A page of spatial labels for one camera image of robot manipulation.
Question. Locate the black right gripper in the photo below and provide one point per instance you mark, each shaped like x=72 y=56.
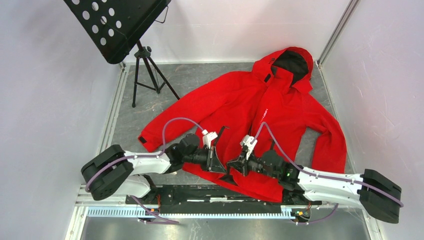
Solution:
x=241 y=164

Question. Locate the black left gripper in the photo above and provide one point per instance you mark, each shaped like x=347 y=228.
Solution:
x=212 y=163

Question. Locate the red hooded jacket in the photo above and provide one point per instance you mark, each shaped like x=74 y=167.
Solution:
x=273 y=101

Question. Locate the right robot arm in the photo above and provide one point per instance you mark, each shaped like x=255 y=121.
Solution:
x=371 y=191

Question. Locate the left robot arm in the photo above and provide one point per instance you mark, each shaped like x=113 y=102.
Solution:
x=116 y=171

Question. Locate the black music stand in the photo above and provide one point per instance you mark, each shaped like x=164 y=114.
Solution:
x=116 y=27

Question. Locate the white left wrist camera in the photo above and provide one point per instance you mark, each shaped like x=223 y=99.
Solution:
x=208 y=137

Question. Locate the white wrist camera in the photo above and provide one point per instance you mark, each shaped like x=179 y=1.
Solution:
x=208 y=137
x=248 y=144

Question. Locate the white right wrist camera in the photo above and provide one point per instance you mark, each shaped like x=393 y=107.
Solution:
x=248 y=144

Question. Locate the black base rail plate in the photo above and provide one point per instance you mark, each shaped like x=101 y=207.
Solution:
x=214 y=199

